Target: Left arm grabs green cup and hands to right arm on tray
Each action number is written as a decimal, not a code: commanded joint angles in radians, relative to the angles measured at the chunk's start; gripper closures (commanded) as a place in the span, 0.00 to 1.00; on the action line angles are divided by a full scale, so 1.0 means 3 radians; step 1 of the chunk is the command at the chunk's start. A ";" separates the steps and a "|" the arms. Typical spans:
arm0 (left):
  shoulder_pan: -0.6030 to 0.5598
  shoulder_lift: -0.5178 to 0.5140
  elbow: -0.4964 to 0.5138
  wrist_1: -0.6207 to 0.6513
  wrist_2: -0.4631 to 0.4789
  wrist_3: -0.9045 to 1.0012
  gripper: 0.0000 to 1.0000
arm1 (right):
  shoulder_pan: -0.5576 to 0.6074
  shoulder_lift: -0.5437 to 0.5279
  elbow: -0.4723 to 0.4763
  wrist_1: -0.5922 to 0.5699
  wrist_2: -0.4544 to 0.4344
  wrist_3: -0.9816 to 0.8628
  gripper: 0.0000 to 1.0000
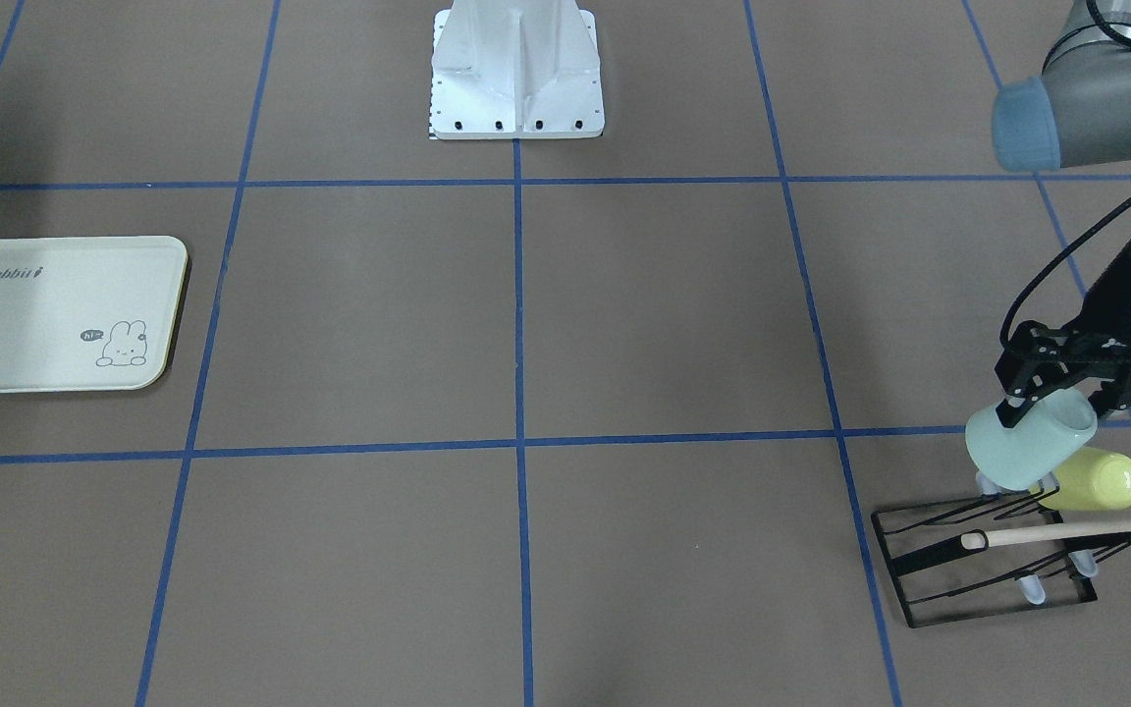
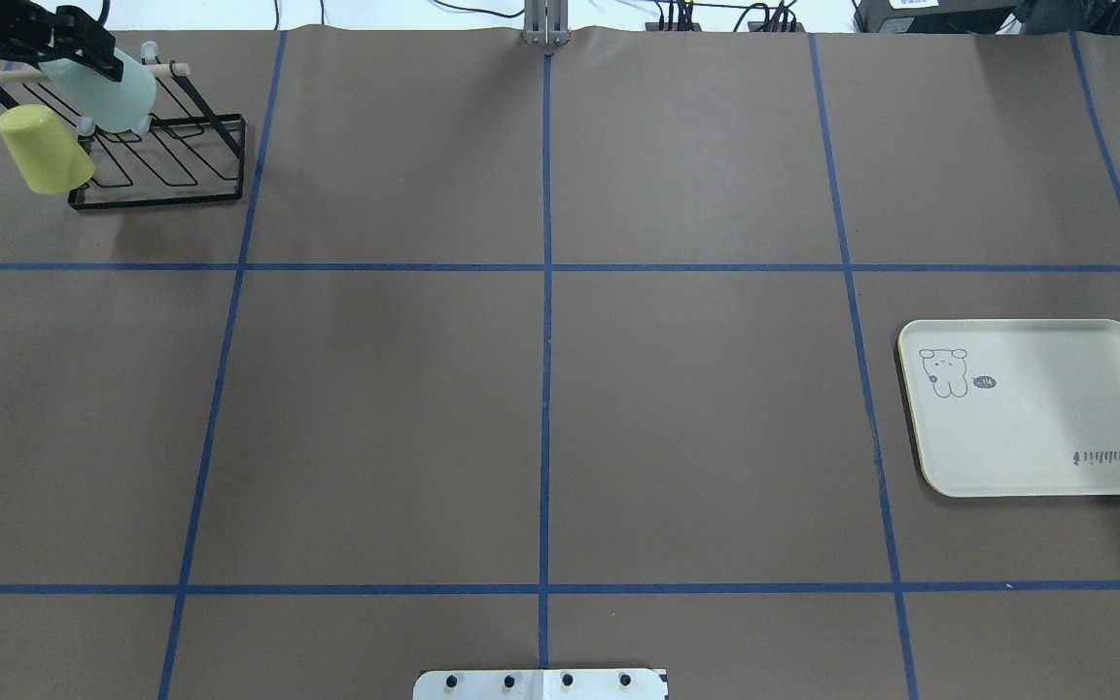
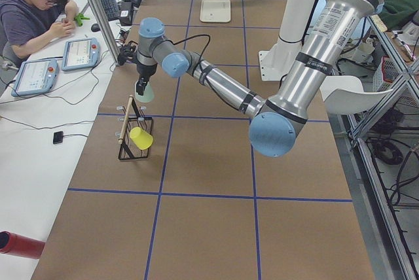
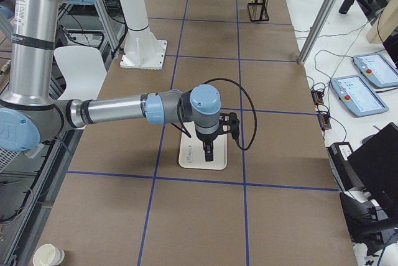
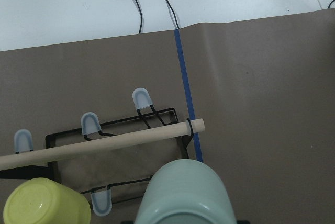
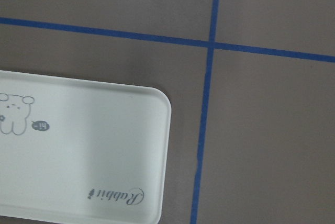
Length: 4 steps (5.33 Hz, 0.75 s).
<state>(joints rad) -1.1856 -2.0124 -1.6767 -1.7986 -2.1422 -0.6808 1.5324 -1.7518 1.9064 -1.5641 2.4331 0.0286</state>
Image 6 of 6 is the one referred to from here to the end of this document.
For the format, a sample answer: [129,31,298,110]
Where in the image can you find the cream rabbit tray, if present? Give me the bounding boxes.
[1,71,171,223]

